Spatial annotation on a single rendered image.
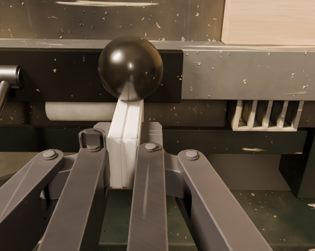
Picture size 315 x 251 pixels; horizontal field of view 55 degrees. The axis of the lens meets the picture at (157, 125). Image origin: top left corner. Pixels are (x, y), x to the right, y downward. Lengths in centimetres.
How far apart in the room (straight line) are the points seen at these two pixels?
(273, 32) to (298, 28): 2
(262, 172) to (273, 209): 171
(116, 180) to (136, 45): 7
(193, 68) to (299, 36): 11
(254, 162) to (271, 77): 191
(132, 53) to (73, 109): 18
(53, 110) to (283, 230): 33
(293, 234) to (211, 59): 27
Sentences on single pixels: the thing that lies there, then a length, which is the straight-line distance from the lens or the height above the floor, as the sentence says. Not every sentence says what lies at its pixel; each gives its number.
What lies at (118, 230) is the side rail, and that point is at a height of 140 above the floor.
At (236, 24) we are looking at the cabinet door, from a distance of 31.
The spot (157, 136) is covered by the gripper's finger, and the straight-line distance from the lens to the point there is 16.
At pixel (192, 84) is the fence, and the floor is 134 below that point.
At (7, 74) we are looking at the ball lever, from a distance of 30.
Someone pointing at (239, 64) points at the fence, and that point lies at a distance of 30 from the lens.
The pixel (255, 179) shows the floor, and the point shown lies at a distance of 225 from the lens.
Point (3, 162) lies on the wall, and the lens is 264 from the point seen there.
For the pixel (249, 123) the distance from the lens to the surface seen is 34.
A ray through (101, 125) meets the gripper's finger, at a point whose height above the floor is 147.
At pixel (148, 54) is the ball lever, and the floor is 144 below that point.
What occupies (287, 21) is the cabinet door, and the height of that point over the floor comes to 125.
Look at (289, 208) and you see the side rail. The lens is 49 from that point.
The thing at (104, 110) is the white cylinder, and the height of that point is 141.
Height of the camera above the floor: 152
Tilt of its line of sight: 29 degrees down
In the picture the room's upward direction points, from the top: 105 degrees counter-clockwise
